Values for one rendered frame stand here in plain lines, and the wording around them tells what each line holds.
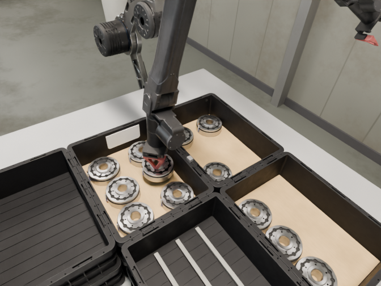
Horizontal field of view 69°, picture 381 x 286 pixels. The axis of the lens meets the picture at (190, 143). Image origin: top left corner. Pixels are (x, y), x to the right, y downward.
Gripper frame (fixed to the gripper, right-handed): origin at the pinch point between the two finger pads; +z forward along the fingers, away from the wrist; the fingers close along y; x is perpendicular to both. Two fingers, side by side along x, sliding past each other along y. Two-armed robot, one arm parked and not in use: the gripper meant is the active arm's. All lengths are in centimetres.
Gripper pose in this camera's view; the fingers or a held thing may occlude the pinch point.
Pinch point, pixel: (157, 161)
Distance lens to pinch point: 89.3
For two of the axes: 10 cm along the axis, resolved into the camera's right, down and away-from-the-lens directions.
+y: 1.8, -6.9, 7.0
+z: -0.7, 7.0, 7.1
